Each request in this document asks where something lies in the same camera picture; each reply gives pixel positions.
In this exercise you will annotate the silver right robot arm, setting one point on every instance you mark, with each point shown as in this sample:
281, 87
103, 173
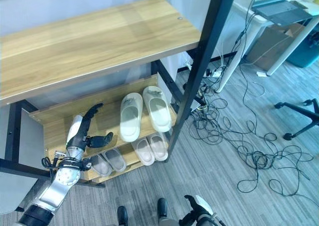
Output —
211, 218

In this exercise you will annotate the beige slipper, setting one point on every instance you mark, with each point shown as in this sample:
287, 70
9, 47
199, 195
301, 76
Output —
143, 150
157, 146

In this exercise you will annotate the grey slipper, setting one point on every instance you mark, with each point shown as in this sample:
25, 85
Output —
99, 165
114, 158

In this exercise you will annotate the dark right robot foot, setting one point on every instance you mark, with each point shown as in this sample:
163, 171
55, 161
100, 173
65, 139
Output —
162, 207

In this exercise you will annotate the white desk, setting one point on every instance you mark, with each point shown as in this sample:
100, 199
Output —
261, 32

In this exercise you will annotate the white power strip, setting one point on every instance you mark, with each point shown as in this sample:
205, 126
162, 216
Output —
216, 73

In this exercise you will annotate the white slipper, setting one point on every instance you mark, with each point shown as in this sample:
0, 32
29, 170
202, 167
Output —
130, 116
158, 109

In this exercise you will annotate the dark robot foot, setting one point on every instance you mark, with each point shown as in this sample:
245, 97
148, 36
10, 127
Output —
122, 214
162, 207

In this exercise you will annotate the grey laptop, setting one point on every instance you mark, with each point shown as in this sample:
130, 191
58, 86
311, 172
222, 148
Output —
281, 10

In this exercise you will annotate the teal storage bin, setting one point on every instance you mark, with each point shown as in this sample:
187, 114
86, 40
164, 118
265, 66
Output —
305, 51

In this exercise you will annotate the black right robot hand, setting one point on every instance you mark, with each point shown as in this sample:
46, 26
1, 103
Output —
199, 206

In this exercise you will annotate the wooden shoe rack black frame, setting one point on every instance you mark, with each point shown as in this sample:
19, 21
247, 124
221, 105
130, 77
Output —
99, 49

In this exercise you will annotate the black office chair base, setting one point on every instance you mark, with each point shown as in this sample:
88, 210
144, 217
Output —
299, 116

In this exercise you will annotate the brown cardboard box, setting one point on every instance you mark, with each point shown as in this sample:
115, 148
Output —
271, 44

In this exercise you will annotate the dark left robot foot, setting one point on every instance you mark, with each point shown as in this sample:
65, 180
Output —
122, 214

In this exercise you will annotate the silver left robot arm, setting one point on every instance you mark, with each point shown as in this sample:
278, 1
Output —
53, 181

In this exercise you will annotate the white power adapter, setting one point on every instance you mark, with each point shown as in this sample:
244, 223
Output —
261, 74

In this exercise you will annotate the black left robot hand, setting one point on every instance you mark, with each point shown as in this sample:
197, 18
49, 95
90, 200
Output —
79, 132

